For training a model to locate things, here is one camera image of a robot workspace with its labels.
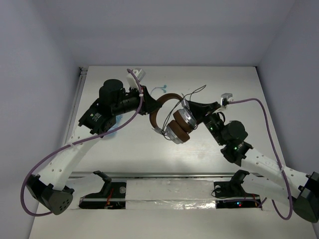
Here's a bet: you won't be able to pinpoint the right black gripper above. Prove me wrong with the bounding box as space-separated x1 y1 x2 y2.
185 100 227 146

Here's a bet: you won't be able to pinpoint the black headphone cable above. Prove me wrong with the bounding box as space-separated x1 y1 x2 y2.
160 85 207 139

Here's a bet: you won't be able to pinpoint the brown silver headphones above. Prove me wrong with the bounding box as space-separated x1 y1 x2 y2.
150 93 197 144

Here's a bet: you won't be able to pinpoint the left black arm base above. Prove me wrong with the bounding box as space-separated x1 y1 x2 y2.
79 171 127 210

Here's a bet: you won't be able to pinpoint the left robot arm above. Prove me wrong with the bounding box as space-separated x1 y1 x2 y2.
20 79 162 215

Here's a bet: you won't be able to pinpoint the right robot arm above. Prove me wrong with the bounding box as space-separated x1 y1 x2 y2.
182 99 319 223

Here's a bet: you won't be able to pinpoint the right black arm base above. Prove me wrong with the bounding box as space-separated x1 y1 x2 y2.
211 170 266 209

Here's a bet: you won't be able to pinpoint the blue headphone cable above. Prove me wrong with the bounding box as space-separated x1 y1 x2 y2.
151 84 168 97

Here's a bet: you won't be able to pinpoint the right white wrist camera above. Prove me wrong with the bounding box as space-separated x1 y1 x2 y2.
220 93 233 109

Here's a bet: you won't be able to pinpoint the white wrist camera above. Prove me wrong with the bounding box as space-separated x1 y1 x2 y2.
126 68 146 90
220 93 233 109

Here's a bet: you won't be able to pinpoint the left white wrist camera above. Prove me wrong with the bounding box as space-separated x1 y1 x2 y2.
126 68 146 90

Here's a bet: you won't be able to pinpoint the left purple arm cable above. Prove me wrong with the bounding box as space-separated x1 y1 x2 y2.
21 69 145 217

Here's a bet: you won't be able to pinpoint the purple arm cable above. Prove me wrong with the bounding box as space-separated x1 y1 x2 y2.
21 69 145 217
229 98 294 220

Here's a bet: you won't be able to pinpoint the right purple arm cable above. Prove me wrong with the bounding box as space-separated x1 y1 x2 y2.
229 98 294 220

